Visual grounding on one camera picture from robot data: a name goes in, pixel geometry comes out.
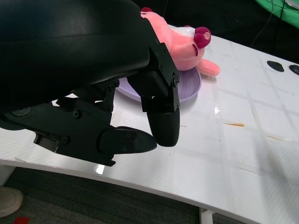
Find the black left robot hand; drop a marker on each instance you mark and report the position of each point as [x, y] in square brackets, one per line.
[70, 58]

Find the pink plush beaver doll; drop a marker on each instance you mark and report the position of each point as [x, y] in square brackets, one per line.
[180, 46]

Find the lavender plastic plate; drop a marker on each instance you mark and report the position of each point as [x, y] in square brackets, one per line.
[189, 84]

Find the white table leg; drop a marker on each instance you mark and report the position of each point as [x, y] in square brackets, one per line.
[5, 175]
[206, 217]

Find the white shoe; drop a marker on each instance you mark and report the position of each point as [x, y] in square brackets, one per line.
[9, 201]

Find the black table grommet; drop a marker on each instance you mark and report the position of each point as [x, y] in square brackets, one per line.
[294, 69]
[275, 66]

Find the green cloth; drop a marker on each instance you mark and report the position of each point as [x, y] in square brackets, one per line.
[285, 11]

